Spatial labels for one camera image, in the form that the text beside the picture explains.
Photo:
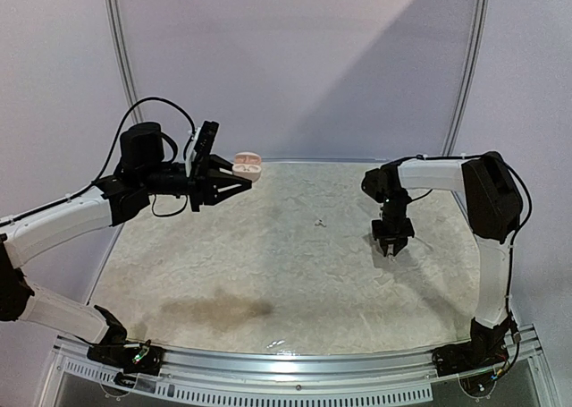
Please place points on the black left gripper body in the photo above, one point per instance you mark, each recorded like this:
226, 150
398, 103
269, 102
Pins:
196, 184

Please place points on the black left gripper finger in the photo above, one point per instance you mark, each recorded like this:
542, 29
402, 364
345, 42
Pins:
219, 168
229, 185

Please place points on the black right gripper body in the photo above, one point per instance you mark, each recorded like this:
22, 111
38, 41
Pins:
392, 229

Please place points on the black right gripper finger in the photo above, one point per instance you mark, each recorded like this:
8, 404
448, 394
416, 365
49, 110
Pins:
384, 247
398, 245

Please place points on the white round case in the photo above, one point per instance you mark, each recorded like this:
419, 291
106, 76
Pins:
247, 165

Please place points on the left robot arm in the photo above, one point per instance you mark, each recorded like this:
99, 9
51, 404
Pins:
142, 172

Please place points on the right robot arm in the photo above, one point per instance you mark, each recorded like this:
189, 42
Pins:
493, 202

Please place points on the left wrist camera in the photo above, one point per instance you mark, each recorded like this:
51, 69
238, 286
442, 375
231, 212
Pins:
199, 146

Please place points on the aluminium front rail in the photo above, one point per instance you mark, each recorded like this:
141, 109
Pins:
202, 378

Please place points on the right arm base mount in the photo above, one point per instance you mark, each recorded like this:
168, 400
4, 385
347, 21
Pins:
485, 348

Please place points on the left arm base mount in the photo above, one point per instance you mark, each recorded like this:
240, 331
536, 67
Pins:
130, 357

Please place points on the left aluminium corner post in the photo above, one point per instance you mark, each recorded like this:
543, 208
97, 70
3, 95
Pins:
119, 41

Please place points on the aluminium corner post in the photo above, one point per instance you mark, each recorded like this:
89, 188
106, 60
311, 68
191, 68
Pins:
119, 41
468, 72

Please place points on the right aluminium corner post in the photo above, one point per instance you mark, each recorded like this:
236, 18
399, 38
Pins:
468, 72

